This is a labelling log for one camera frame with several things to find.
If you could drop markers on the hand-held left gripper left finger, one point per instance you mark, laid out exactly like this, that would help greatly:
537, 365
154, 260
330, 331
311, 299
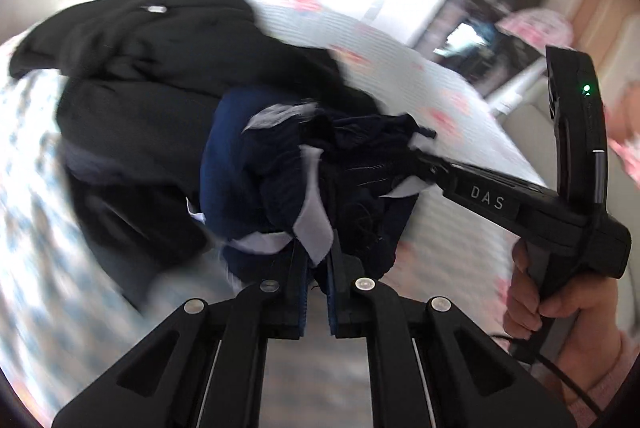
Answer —
300, 308

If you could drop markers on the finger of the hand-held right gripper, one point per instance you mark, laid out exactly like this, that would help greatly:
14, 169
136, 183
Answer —
435, 169

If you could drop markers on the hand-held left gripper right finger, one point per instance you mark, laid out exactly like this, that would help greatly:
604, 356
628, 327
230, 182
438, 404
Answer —
333, 308

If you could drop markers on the navy white-striped garment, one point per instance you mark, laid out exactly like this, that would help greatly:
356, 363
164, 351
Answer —
260, 168

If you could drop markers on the person's right forearm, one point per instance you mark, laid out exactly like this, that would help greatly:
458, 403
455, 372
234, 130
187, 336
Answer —
592, 350

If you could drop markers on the person's right hand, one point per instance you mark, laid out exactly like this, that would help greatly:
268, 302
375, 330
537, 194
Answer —
520, 305

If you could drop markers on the printed checked blanket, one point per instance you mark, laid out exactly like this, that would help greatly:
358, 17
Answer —
460, 123

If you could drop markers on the beige sofa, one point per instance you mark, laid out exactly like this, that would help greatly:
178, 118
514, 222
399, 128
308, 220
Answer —
530, 133

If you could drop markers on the pink patterned cloth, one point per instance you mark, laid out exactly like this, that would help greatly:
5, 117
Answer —
537, 26

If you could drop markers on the black garment pile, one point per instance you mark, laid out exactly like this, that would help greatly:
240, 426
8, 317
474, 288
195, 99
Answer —
150, 73

